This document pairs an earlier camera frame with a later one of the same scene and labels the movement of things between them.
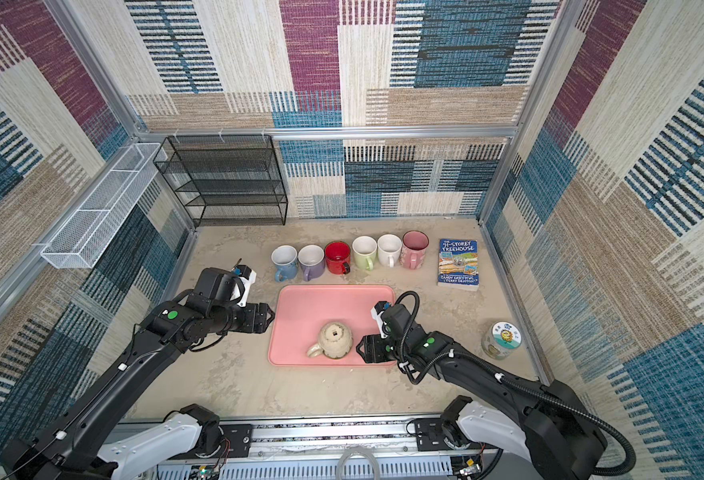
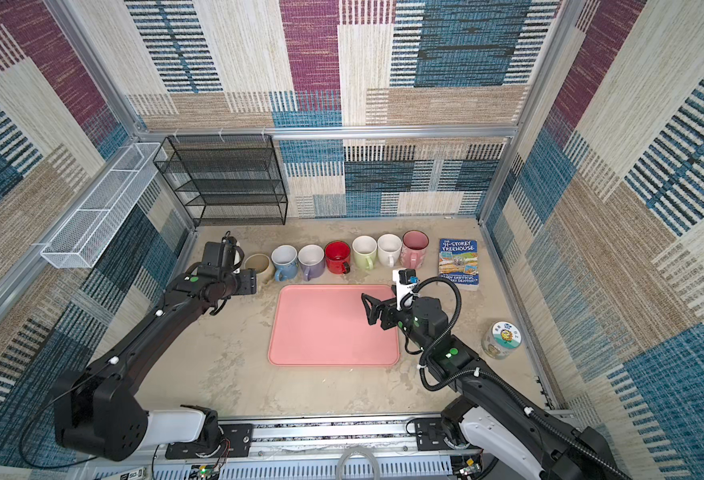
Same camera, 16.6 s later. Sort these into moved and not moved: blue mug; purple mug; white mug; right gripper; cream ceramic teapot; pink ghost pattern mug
Moved: right gripper; cream ceramic teapot
Not moved: pink ghost pattern mug; purple mug; white mug; blue mug
